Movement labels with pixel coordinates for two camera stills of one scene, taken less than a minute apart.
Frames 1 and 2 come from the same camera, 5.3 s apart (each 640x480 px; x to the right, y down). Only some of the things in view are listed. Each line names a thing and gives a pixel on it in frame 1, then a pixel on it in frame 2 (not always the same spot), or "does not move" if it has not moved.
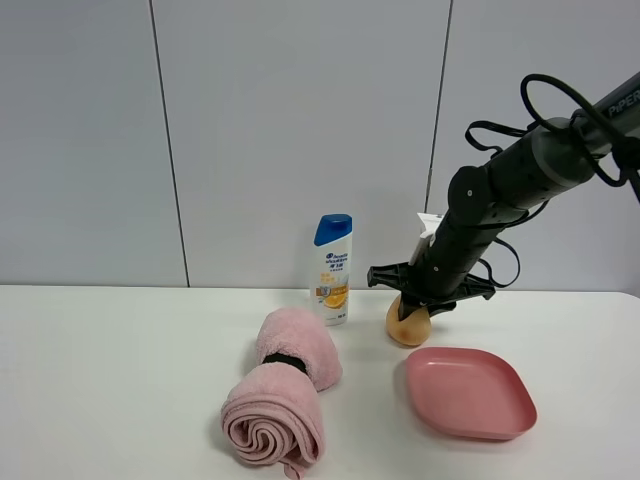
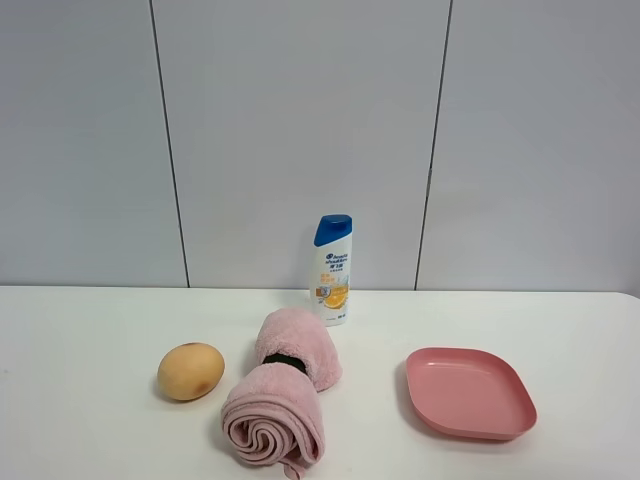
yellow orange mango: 413,329 to 190,371
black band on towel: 276,357 does not move
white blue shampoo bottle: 331,268 does not move
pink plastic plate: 470,391 does not move
